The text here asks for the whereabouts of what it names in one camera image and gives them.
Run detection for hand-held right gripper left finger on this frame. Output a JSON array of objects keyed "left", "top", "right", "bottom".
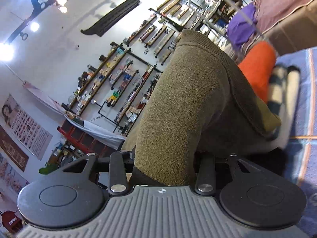
[{"left": 56, "top": 151, "right": 135, "bottom": 195}]

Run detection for long black wall ornament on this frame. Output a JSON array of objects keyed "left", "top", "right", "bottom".
[{"left": 80, "top": 0, "right": 141, "bottom": 37}]

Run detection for purple cloth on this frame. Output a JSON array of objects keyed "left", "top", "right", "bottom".
[{"left": 226, "top": 4, "right": 258, "bottom": 50}]

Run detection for pink wall poster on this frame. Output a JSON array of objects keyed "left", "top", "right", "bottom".
[{"left": 0, "top": 154, "right": 31, "bottom": 192}]

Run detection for navy cream checkered cloth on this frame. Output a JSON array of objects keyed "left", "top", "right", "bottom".
[{"left": 267, "top": 64, "right": 302, "bottom": 120}]

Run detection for wall poster with portrait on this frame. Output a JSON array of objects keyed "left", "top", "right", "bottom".
[{"left": 0, "top": 94, "right": 53, "bottom": 160}]

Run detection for dark red bag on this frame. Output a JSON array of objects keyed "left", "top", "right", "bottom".
[{"left": 0, "top": 209, "right": 23, "bottom": 234}]

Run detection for olive green sweatshirt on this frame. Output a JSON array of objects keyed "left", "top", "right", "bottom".
[{"left": 121, "top": 29, "right": 289, "bottom": 186}]

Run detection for white bent tube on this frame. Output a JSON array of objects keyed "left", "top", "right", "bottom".
[{"left": 189, "top": 0, "right": 271, "bottom": 40}]

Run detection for white table cloth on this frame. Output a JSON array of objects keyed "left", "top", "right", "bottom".
[{"left": 64, "top": 114, "right": 127, "bottom": 150}]

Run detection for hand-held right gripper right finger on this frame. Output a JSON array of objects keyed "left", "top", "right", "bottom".
[{"left": 195, "top": 152, "right": 263, "bottom": 195}]

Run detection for brown wall poster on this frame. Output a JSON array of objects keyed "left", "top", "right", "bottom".
[{"left": 0, "top": 124, "right": 29, "bottom": 173}]

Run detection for wall shelves with goods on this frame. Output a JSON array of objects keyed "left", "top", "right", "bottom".
[{"left": 62, "top": 0, "right": 199, "bottom": 135}]

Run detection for pale hanging banner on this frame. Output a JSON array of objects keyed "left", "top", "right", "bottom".
[{"left": 22, "top": 81, "right": 66, "bottom": 116}]

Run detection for orange cloth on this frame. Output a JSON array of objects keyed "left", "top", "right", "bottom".
[{"left": 238, "top": 42, "right": 277, "bottom": 104}]

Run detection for red cabinet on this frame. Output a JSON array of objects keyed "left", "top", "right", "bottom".
[{"left": 57, "top": 125, "right": 117, "bottom": 159}]

